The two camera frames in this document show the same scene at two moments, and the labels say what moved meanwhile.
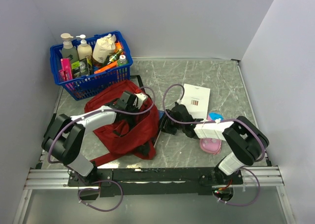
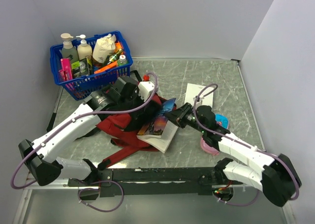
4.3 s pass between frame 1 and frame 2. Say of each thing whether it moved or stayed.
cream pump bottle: stayed
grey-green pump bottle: stayed
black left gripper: moved
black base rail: stayed
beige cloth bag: stayed
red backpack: moved
